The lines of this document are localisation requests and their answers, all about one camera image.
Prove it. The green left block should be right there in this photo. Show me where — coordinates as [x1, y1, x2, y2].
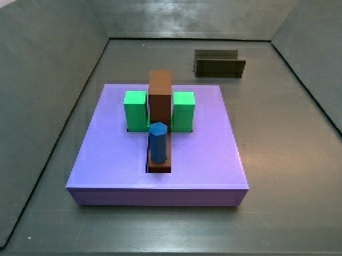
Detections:
[122, 91, 148, 132]

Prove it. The black angle bracket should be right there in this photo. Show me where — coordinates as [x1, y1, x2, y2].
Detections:
[193, 49, 245, 78]

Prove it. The brown tall block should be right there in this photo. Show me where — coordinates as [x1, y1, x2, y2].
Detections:
[147, 70, 172, 173]

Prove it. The green block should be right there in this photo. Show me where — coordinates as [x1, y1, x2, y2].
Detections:
[172, 91, 195, 132]
[122, 91, 148, 132]

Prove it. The blue hexagonal peg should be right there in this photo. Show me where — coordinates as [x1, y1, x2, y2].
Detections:
[148, 122, 168, 164]

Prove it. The purple board base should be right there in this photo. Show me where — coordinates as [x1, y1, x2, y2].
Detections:
[66, 84, 248, 206]

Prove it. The green right block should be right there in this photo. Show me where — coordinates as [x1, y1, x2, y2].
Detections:
[172, 91, 195, 132]

